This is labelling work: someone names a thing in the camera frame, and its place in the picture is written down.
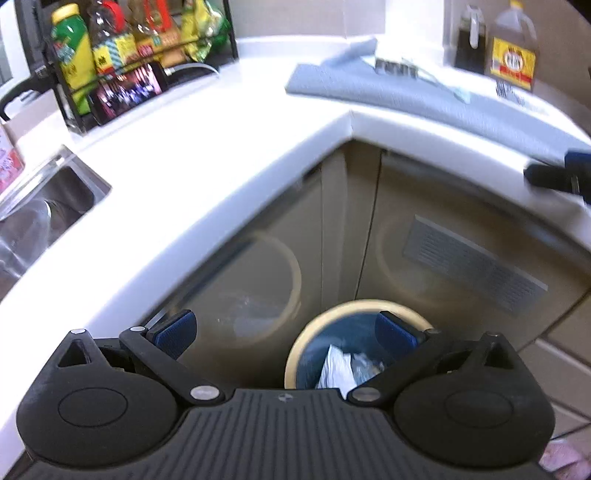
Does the green toothbrush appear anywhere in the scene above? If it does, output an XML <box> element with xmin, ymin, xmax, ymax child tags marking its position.
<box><xmin>402</xmin><ymin>58</ymin><xmax>471</xmax><ymax>104</ymax></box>

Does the printed paper sheet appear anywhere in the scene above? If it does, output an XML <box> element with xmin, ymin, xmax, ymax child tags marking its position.
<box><xmin>496</xmin><ymin>80</ymin><xmax>545</xmax><ymax>113</ymax></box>

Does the black smartphone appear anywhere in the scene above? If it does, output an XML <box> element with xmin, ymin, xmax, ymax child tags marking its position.
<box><xmin>87</xmin><ymin>62</ymin><xmax>168</xmax><ymax>126</ymax></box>

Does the red-handle oil bottle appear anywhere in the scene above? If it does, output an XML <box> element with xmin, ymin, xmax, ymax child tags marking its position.
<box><xmin>89</xmin><ymin>1</ymin><xmax>139</xmax><ymax>75</ymax></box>

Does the dark soy sauce dispenser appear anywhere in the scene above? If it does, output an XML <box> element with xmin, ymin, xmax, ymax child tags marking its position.
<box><xmin>454</xmin><ymin>5</ymin><xmax>486</xmax><ymax>75</ymax></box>

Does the pink soap pump bottle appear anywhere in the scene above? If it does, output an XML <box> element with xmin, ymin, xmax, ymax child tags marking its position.
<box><xmin>0</xmin><ymin>126</ymin><xmax>25</xmax><ymax>193</ymax></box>

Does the blue bin liner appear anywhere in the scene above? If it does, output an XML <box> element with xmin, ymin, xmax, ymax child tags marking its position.
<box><xmin>295</xmin><ymin>311</ymin><xmax>425</xmax><ymax>396</ymax></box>

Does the green yellow-cap bottle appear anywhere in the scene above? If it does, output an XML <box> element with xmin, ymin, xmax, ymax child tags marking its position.
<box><xmin>51</xmin><ymin>3</ymin><xmax>96</xmax><ymax>115</ymax></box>

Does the steel sink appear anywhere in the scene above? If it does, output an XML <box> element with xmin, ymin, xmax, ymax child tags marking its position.
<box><xmin>1</xmin><ymin>147</ymin><xmax>110</xmax><ymax>296</ymax></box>

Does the glass pot lid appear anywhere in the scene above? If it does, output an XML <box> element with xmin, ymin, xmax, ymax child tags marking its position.
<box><xmin>1</xmin><ymin>200</ymin><xmax>51</xmax><ymax>280</ymax></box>

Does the clear plastic bag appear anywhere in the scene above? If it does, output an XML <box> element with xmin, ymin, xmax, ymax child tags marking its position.
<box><xmin>351</xmin><ymin>353</ymin><xmax>385</xmax><ymax>385</ymax></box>

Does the white charging cable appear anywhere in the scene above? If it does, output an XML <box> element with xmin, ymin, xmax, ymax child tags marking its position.
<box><xmin>165</xmin><ymin>62</ymin><xmax>221</xmax><ymax>80</ymax></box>

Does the cream trash bin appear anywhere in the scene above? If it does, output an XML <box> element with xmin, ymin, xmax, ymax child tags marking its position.
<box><xmin>283</xmin><ymin>299</ymin><xmax>433</xmax><ymax>389</ymax></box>

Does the grey counter mat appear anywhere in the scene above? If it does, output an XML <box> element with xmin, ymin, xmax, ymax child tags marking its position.
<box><xmin>286</xmin><ymin>39</ymin><xmax>590</xmax><ymax>164</ymax></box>

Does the black wire spice rack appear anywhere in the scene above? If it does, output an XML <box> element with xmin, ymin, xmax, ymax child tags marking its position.
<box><xmin>33</xmin><ymin>1</ymin><xmax>238</xmax><ymax>134</ymax></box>

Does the metal cookie cutter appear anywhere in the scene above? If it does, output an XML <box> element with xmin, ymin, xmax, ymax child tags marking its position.
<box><xmin>375</xmin><ymin>58</ymin><xmax>419</xmax><ymax>79</ymax></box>

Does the large cooking wine jug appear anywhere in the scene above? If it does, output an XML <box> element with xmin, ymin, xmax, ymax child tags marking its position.
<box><xmin>485</xmin><ymin>1</ymin><xmax>539</xmax><ymax>92</ymax></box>

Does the amber red-label oil bottle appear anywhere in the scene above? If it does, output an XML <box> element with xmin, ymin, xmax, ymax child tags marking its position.
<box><xmin>128</xmin><ymin>0</ymin><xmax>186</xmax><ymax>68</ymax></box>

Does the yellow green snack bag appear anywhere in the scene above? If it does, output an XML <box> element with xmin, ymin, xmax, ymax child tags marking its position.
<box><xmin>181</xmin><ymin>0</ymin><xmax>230</xmax><ymax>63</ymax></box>

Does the cabinet vent grille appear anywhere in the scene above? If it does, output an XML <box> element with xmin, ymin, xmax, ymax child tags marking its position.
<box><xmin>404</xmin><ymin>216</ymin><xmax>548</xmax><ymax>315</ymax></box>

